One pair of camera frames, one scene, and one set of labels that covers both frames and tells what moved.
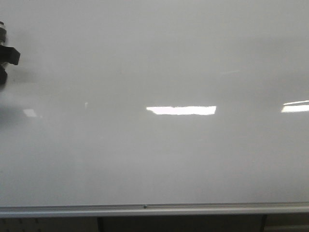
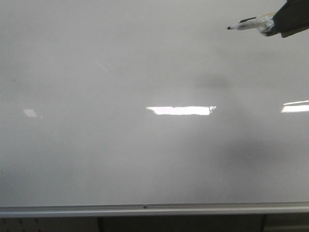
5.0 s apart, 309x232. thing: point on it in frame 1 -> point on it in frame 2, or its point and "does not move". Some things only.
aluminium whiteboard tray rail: x=154 y=209 does not move
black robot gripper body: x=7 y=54 -> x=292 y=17
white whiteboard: x=155 y=102 does not move
